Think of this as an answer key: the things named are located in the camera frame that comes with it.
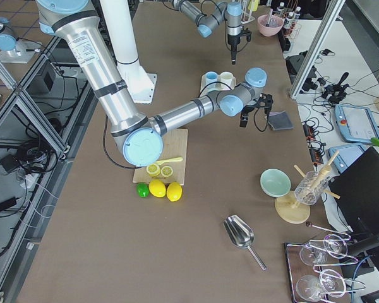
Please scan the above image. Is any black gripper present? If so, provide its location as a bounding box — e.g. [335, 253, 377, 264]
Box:
[227, 34, 241, 65]
[239, 103, 259, 128]

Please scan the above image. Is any cream cup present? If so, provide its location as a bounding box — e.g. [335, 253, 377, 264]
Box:
[220, 71, 234, 88]

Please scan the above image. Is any light blue cup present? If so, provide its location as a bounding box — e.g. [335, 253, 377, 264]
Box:
[205, 71, 218, 89]

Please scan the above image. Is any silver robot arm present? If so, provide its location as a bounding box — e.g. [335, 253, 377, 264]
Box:
[171, 1, 248, 65]
[37, 1, 267, 167]

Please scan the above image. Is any cream rabbit tray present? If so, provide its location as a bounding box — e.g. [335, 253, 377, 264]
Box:
[200, 71, 237, 96]

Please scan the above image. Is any black glass rack tray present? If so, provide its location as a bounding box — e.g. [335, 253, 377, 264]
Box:
[284, 242, 379, 302]

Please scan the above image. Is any grey folded cloth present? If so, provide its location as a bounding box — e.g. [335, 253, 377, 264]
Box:
[267, 110, 294, 131]

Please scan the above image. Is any yellow cup on rack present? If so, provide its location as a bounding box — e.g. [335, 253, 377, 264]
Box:
[248, 0, 260, 12]

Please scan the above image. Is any pink bowl with ice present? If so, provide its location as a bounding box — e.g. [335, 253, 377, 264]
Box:
[257, 15, 284, 37]

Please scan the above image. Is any green bowl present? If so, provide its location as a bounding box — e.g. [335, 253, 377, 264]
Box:
[260, 169, 291, 198]

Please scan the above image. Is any wooden cutting board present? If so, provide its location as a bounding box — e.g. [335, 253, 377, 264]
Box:
[133, 129, 188, 186]

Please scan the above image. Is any lemon slice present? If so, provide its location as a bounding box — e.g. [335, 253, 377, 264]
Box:
[160, 165, 174, 178]
[146, 163, 161, 177]

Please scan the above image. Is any yellow plastic knife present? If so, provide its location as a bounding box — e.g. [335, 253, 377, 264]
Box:
[155, 157, 183, 165]

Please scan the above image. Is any clear glass on stand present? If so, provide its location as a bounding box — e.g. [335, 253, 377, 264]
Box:
[294, 171, 330, 205]

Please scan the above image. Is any whole yellow lemon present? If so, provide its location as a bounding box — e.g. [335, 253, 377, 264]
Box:
[166, 182, 183, 202]

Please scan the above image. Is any wooden stand with base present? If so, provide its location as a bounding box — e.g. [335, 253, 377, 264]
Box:
[275, 151, 340, 224]

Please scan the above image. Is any blue teach pendant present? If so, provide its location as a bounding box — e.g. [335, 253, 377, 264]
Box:
[328, 143, 367, 174]
[334, 104, 379, 145]

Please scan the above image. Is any metal scoop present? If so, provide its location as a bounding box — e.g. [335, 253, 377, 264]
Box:
[224, 215, 267, 271]

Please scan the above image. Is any green lime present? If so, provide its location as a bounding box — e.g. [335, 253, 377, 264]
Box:
[136, 183, 150, 198]

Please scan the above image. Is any black monitor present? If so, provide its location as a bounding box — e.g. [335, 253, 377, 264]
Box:
[330, 146, 379, 250]

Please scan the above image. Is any wine glass on rack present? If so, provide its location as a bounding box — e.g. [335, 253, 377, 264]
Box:
[299, 234, 347, 266]

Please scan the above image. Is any metal scoop handle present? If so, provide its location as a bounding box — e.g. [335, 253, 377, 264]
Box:
[265, 9, 273, 27]

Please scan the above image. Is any aluminium frame post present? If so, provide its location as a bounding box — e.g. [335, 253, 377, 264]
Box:
[289, 0, 345, 101]

